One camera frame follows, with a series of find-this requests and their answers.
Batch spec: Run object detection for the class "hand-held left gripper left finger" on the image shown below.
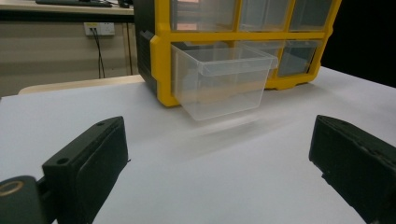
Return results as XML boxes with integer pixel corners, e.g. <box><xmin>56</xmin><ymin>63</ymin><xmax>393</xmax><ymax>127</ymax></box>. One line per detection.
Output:
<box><xmin>41</xmin><ymin>116</ymin><xmax>130</xmax><ymax>224</ymax></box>

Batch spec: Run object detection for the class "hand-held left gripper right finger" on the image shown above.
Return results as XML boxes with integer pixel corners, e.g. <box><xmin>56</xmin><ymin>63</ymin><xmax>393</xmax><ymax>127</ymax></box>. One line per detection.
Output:
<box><xmin>308</xmin><ymin>114</ymin><xmax>396</xmax><ymax>224</ymax></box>

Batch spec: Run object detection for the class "yellow drawer cabinet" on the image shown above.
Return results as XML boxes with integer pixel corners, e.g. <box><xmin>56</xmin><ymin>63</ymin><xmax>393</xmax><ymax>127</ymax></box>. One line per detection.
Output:
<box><xmin>134</xmin><ymin>0</ymin><xmax>343</xmax><ymax>108</ymax></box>

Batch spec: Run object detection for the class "clear plastic drawer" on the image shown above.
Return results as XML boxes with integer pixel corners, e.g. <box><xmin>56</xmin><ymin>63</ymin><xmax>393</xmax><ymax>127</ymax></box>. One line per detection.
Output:
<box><xmin>239</xmin><ymin>40</ymin><xmax>289</xmax><ymax>78</ymax></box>
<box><xmin>289</xmin><ymin>0</ymin><xmax>333</xmax><ymax>32</ymax></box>
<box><xmin>238</xmin><ymin>0</ymin><xmax>295</xmax><ymax>33</ymax></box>
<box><xmin>276</xmin><ymin>39</ymin><xmax>321</xmax><ymax>78</ymax></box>
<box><xmin>170</xmin><ymin>0</ymin><xmax>238</xmax><ymax>33</ymax></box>
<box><xmin>170</xmin><ymin>42</ymin><xmax>279</xmax><ymax>121</ymax></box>

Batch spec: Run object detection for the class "beige chair back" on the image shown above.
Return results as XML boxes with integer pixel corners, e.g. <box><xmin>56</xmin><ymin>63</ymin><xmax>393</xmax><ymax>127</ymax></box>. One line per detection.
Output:
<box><xmin>18</xmin><ymin>74</ymin><xmax>146</xmax><ymax>95</ymax></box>

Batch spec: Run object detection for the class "wooden desk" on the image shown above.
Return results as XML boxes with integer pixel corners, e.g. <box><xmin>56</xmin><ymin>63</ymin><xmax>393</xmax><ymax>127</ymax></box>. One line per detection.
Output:
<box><xmin>0</xmin><ymin>0</ymin><xmax>135</xmax><ymax>22</ymax></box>

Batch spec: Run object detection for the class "black keyboard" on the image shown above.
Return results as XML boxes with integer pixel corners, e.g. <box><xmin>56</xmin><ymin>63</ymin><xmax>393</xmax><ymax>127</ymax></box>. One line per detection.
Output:
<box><xmin>35</xmin><ymin>0</ymin><xmax>113</xmax><ymax>8</ymax></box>

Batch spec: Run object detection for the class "black cable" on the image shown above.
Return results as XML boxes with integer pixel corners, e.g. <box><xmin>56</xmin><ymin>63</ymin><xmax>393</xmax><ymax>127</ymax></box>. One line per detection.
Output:
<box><xmin>90</xmin><ymin>27</ymin><xmax>106</xmax><ymax>79</ymax></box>

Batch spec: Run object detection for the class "white wall socket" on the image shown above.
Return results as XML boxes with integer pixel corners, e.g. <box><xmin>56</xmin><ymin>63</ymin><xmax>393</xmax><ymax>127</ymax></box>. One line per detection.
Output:
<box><xmin>83</xmin><ymin>21</ymin><xmax>116</xmax><ymax>36</ymax></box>

